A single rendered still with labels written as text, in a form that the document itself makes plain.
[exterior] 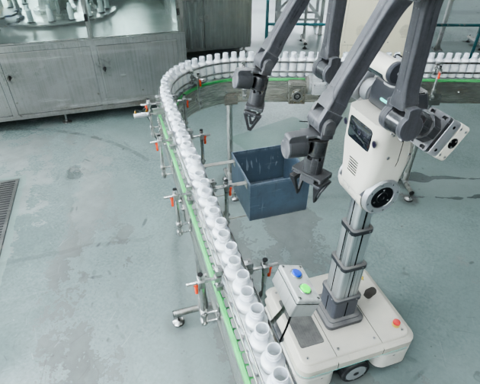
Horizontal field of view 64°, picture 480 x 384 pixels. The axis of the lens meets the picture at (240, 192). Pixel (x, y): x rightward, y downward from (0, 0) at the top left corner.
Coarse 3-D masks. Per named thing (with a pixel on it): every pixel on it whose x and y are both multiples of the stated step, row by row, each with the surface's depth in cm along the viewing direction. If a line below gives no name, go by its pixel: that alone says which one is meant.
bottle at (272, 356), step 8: (272, 344) 91; (264, 352) 93; (272, 352) 96; (280, 352) 89; (264, 360) 91; (272, 360) 89; (280, 360) 91; (264, 368) 91; (272, 368) 90; (264, 376) 93
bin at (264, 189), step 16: (240, 160) 207; (256, 160) 210; (272, 160) 213; (288, 160) 210; (240, 176) 194; (256, 176) 216; (272, 176) 220; (288, 176) 214; (240, 192) 199; (256, 192) 182; (272, 192) 186; (288, 192) 189; (304, 192) 192; (256, 208) 188; (272, 208) 192; (288, 208) 195; (304, 208) 198
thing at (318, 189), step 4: (300, 176) 112; (304, 176) 111; (304, 180) 111; (308, 180) 110; (312, 180) 109; (328, 180) 113; (312, 184) 110; (316, 184) 110; (320, 184) 110; (324, 184) 110; (328, 184) 113; (316, 188) 109; (320, 188) 109; (324, 188) 114; (316, 192) 111; (320, 192) 115; (316, 196) 113; (316, 200) 116
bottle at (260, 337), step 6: (258, 324) 95; (264, 324) 95; (258, 330) 97; (264, 330) 97; (252, 336) 97; (258, 336) 93; (264, 336) 93; (270, 336) 97; (252, 342) 96; (258, 342) 95; (264, 342) 95; (252, 348) 96; (258, 348) 95; (264, 348) 95; (258, 354) 96; (252, 360) 99; (258, 360) 97; (252, 366) 101; (258, 366) 99
